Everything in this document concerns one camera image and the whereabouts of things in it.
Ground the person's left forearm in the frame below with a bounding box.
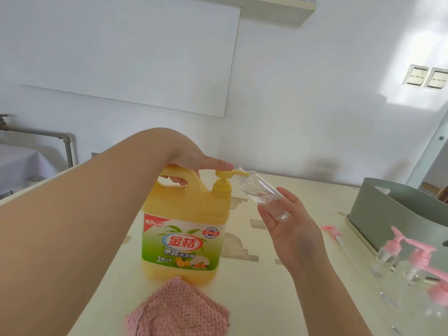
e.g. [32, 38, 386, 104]
[0, 127, 182, 336]

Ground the grey metal pipe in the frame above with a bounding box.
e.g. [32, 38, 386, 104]
[0, 128, 74, 168]

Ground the white wall board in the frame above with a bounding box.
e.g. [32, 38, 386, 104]
[3, 0, 241, 119]

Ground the person's left hand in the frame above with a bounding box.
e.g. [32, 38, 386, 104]
[160, 132, 234, 188]

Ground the white door frame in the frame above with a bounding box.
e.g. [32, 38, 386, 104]
[406, 112, 448, 188]

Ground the pink textured cloth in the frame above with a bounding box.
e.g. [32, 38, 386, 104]
[125, 275, 231, 336]

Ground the white wall switch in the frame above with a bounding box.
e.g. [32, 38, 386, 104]
[402, 64, 429, 86]
[425, 67, 448, 90]

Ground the yellow detergent jug with pump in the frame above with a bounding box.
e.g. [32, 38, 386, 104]
[141, 165, 251, 287]

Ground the white tablecloth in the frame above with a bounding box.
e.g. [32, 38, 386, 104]
[0, 144, 58, 197]

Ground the small clear plastic bottle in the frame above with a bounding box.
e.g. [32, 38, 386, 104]
[392, 297, 448, 336]
[379, 260, 426, 308]
[371, 248, 398, 278]
[233, 167, 292, 223]

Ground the person's right hand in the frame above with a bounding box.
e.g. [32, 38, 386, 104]
[257, 187, 329, 277]

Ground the grey-green plastic basket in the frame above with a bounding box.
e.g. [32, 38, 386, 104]
[348, 177, 448, 273]

